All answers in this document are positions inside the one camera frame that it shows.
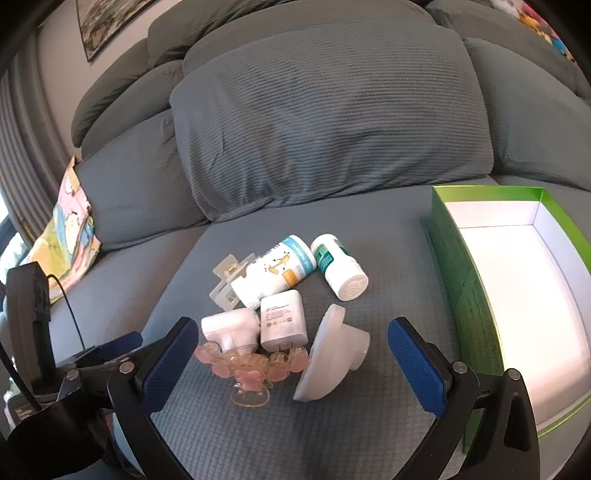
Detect flat white labelled power adapter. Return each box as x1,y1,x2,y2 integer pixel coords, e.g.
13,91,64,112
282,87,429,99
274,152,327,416
260,290,309,352

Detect grey sofa back cushion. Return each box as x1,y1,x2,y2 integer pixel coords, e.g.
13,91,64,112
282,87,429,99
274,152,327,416
169,31,496,222
462,37,591,190
74,108,208,252

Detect white bottle blue orange label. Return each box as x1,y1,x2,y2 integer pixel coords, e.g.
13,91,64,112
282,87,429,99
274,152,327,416
231,234,318,309

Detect grey sofa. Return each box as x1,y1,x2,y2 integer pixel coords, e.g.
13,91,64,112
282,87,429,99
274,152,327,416
46,0,591,480

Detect white round plastic funnel piece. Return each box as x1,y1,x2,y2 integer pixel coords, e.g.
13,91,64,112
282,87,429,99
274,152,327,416
293,304,371,402

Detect colourful printed cushion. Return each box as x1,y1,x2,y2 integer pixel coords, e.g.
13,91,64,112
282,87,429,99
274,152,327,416
21,156,101,304

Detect grey curtain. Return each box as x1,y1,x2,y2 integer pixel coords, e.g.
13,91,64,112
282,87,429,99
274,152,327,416
0,60,77,259

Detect pink hair claw clip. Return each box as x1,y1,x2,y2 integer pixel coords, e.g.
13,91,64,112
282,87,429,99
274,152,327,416
194,342,309,409

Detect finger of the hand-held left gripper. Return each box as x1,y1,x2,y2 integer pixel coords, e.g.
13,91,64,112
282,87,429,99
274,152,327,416
58,330,145,374

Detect green cardboard box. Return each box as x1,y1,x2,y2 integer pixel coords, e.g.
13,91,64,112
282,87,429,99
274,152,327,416
429,185,591,453

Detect rounded white power adapter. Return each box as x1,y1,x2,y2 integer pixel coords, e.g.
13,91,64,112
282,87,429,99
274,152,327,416
201,308,262,355

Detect window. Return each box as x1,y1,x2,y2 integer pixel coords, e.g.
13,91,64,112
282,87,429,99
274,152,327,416
0,194,28,273

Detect framed wall picture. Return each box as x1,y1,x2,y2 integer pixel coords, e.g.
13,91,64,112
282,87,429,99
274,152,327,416
76,0,160,63

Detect black cable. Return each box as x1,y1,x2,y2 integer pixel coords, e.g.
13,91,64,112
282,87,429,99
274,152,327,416
46,274,88,354

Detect white bottle green label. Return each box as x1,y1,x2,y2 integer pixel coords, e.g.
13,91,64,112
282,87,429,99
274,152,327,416
310,234,369,302

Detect clear plastic hair clip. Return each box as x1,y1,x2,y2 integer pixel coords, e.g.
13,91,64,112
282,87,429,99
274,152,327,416
210,252,257,311

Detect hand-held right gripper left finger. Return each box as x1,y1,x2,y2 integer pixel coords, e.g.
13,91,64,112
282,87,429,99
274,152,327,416
58,316,200,480

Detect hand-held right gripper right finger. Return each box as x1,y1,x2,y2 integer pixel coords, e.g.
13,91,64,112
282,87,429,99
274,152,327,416
387,316,542,480

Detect colourful plush toys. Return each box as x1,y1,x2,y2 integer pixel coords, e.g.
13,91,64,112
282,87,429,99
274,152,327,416
489,0,578,63

